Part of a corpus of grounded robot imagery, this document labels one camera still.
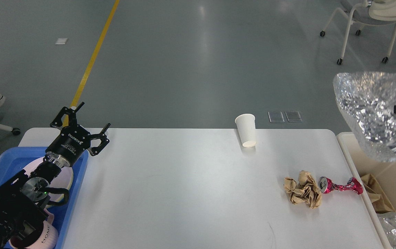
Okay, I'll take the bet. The clear floor plate left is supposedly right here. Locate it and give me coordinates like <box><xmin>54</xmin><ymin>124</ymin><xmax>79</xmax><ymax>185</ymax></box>
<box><xmin>268</xmin><ymin>111</ymin><xmax>285</xmax><ymax>123</ymax></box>

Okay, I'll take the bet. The paper bag in bin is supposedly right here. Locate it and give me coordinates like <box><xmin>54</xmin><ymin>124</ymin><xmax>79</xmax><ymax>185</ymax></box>
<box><xmin>360</xmin><ymin>174</ymin><xmax>396</xmax><ymax>214</ymax></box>

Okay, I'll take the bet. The clear floor plate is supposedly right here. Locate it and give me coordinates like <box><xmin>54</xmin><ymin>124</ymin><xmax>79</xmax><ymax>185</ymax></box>
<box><xmin>268</xmin><ymin>111</ymin><xmax>285</xmax><ymax>123</ymax></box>
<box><xmin>285</xmin><ymin>111</ymin><xmax>303</xmax><ymax>122</ymax></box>

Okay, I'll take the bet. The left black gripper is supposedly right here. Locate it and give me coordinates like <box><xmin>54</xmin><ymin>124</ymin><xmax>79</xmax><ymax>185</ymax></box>
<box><xmin>43</xmin><ymin>102</ymin><xmax>111</xmax><ymax>168</ymax></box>

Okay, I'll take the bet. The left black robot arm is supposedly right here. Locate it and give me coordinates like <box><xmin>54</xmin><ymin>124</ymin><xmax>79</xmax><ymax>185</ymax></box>
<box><xmin>0</xmin><ymin>102</ymin><xmax>111</xmax><ymax>249</ymax></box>

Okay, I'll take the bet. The brown paper ball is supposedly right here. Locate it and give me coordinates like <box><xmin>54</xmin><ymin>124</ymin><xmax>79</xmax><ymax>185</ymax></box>
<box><xmin>283</xmin><ymin>170</ymin><xmax>322</xmax><ymax>209</ymax></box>

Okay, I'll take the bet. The crushed red soda can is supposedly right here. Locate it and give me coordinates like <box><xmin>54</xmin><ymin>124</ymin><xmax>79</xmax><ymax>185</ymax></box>
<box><xmin>318</xmin><ymin>176</ymin><xmax>364</xmax><ymax>194</ymax></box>

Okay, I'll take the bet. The beige plastic bin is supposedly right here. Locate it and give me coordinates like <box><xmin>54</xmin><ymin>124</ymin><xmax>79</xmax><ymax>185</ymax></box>
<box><xmin>337</xmin><ymin>132</ymin><xmax>396</xmax><ymax>211</ymax></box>

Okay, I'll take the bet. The blue plastic tray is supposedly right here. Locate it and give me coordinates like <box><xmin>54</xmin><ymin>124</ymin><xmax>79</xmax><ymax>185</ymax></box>
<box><xmin>0</xmin><ymin>147</ymin><xmax>89</xmax><ymax>249</ymax></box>

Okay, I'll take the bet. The far white chair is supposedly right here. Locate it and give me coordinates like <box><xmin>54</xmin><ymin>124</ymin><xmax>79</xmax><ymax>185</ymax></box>
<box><xmin>320</xmin><ymin>0</ymin><xmax>396</xmax><ymax>65</ymax></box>

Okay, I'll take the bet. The clear floor plate right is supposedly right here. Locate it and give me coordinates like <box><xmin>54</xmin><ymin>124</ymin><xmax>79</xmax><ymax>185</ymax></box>
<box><xmin>285</xmin><ymin>111</ymin><xmax>303</xmax><ymax>122</ymax></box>

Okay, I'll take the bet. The pink mug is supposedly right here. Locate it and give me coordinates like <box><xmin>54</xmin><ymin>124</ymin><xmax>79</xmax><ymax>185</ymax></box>
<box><xmin>9</xmin><ymin>209</ymin><xmax>59</xmax><ymax>249</ymax></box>

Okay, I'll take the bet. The white paper cup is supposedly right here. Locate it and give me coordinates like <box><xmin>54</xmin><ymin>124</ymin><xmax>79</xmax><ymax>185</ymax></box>
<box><xmin>235</xmin><ymin>113</ymin><xmax>257</xmax><ymax>148</ymax></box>

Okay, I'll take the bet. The white floor tag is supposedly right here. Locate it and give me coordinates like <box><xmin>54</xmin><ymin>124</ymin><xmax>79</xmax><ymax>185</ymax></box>
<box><xmin>55</xmin><ymin>38</ymin><xmax>68</xmax><ymax>45</ymax></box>

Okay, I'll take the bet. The pink plate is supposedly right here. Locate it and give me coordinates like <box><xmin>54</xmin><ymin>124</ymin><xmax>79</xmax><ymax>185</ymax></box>
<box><xmin>20</xmin><ymin>157</ymin><xmax>74</xmax><ymax>202</ymax></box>

